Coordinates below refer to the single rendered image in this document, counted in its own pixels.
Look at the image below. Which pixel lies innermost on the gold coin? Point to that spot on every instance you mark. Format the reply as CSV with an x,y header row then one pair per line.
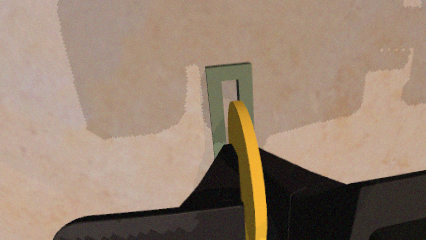
x,y
242,136

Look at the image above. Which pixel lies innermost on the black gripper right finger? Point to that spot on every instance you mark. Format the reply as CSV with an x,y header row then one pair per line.
x,y
302,205

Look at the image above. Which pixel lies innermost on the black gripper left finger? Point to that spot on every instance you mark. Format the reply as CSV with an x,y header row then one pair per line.
x,y
213,211

